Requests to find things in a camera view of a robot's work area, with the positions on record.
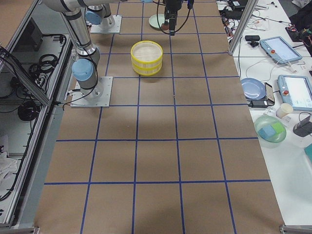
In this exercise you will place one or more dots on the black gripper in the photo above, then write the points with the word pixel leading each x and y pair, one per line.
pixel 171 7

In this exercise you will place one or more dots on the yellow rimmed steamer basket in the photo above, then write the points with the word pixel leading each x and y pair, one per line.
pixel 146 53
pixel 147 71

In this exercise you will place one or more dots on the brown chocolate bun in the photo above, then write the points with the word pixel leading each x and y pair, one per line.
pixel 165 26

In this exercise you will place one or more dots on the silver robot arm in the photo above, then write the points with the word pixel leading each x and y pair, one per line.
pixel 73 15
pixel 95 14

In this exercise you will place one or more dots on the light green plate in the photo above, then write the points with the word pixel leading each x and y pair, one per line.
pixel 156 21

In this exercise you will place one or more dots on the black webcam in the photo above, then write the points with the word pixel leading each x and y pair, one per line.
pixel 253 40

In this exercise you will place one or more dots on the blue plate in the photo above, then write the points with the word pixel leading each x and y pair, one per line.
pixel 253 89

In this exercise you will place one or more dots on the teach pendant far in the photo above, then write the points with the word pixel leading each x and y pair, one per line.
pixel 279 50

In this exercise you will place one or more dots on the teach pendant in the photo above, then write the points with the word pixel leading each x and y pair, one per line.
pixel 279 50
pixel 296 91

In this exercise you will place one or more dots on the black power adapter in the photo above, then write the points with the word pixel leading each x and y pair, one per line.
pixel 260 104

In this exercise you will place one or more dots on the white paper cup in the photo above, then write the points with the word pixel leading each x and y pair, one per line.
pixel 284 110

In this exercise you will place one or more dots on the blue foam cube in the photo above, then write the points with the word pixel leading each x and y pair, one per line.
pixel 266 132

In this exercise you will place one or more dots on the teach pendant near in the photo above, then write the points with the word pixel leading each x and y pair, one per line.
pixel 296 91

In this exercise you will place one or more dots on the clear green bowl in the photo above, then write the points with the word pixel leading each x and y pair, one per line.
pixel 273 142

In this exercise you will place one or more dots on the green foam cube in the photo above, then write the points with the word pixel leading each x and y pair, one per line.
pixel 278 127

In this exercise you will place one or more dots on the aluminium frame post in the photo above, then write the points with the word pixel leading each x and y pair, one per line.
pixel 246 15

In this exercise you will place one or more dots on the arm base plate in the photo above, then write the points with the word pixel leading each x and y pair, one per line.
pixel 100 96
pixel 109 25

